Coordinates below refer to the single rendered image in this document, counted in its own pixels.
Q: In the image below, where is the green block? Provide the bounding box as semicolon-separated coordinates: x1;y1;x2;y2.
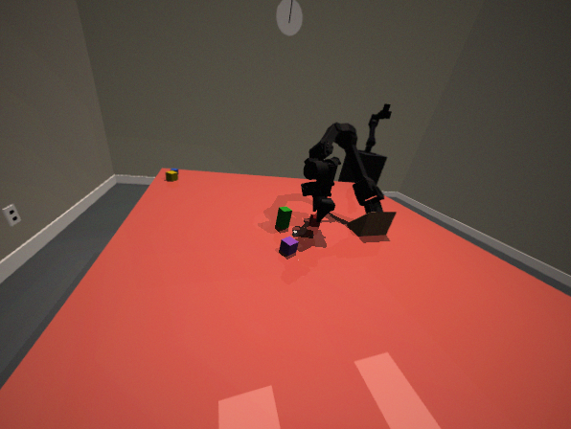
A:
276;217;290;229
277;207;292;220

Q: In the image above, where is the purple block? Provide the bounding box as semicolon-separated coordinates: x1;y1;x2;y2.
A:
280;237;299;256

